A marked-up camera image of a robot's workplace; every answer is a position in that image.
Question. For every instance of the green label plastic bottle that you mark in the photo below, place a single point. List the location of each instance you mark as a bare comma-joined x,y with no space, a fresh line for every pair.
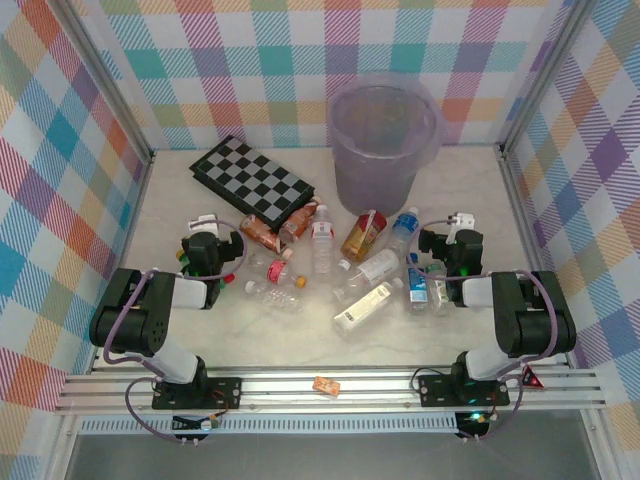
438,292

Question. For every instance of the clear unlabelled plastic bottle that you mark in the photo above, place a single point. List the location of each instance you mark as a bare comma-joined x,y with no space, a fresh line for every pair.
275,296

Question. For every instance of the pink label bottle orange cap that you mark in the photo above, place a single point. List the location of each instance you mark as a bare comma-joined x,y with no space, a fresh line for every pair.
277,270

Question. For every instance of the orange label plastic bottle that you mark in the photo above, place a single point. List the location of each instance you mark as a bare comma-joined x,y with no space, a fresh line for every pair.
298,221
257,232

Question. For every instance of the blue label bottle white cap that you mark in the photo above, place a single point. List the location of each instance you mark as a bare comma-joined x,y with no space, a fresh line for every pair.
402,227

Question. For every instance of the clear bottle red white label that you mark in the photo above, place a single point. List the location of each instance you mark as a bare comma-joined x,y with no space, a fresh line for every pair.
322,245

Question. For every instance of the yellow tea plastic bottle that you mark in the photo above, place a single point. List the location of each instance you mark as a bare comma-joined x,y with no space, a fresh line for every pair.
362,237

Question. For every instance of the large white label bottle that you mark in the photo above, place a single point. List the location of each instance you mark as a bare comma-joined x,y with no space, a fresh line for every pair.
365,306

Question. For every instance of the clear plastic bin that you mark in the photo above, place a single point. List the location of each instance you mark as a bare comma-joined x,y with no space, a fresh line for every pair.
375,180

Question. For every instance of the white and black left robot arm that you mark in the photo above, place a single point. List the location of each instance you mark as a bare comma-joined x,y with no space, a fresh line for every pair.
170,362

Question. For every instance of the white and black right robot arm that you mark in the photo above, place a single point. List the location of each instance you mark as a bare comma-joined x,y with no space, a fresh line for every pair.
480,365

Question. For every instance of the black and grey chessboard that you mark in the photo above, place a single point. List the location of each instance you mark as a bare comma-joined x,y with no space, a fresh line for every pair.
250,180

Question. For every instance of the red triangle sign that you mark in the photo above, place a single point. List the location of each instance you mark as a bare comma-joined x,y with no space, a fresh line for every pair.
533,379

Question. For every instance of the small controller board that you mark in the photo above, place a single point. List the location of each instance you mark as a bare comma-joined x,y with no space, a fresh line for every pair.
197,424
475,420

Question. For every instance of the grey metal panel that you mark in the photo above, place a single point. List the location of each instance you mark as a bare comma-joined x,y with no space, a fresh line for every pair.
325,460

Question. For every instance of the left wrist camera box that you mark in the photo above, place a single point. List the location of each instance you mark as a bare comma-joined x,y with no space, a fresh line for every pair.
202,222

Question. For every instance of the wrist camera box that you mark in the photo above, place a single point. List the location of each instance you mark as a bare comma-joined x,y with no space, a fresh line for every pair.
462,220
202,222

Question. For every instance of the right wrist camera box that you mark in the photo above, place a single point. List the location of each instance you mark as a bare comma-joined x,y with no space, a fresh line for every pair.
462,220

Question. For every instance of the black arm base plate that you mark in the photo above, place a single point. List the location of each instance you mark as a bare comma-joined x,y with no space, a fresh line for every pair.
440,390
227,392

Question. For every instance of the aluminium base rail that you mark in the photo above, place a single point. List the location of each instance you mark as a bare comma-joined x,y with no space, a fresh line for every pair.
375,387

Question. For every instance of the aluminium frame post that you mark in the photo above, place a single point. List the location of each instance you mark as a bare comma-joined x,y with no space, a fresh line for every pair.
542,75
111,85

